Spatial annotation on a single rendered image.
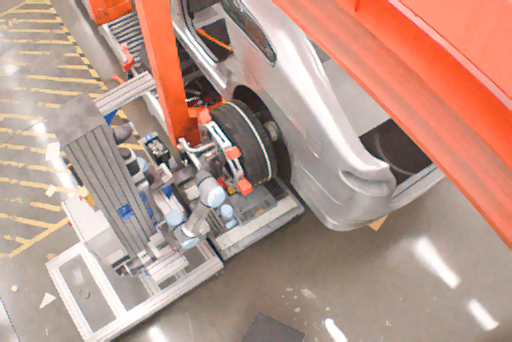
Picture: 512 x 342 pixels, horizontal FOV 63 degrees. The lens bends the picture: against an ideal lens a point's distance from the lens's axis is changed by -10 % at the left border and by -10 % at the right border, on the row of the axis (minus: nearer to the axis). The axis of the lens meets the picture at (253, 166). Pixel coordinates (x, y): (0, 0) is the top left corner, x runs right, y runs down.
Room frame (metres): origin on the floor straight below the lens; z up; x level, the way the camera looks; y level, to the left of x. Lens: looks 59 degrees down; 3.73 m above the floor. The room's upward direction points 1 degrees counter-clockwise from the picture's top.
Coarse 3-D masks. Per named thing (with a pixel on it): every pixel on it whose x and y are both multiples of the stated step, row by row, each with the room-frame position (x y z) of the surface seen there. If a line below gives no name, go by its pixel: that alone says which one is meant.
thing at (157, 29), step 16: (144, 0) 2.10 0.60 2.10; (160, 0) 2.15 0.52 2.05; (144, 16) 2.11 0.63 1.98; (160, 16) 2.14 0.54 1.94; (144, 32) 2.18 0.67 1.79; (160, 32) 2.13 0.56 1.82; (160, 48) 2.12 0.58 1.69; (176, 48) 2.17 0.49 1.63; (160, 64) 2.11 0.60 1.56; (176, 64) 2.16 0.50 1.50; (160, 80) 2.10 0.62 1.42; (176, 80) 2.15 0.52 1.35; (160, 96) 2.18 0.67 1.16; (176, 96) 2.14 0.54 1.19; (176, 112) 2.13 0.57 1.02; (176, 128) 2.11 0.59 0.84; (176, 144) 2.10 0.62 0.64; (192, 144) 2.16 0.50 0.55
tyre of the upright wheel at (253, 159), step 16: (224, 112) 2.01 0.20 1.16; (240, 112) 1.99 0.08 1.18; (224, 128) 1.88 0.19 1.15; (240, 128) 1.86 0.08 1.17; (256, 128) 1.87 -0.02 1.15; (240, 144) 1.75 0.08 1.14; (256, 144) 1.77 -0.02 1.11; (256, 160) 1.69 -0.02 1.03; (272, 160) 1.73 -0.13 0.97; (256, 176) 1.63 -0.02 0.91; (272, 176) 1.71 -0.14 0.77
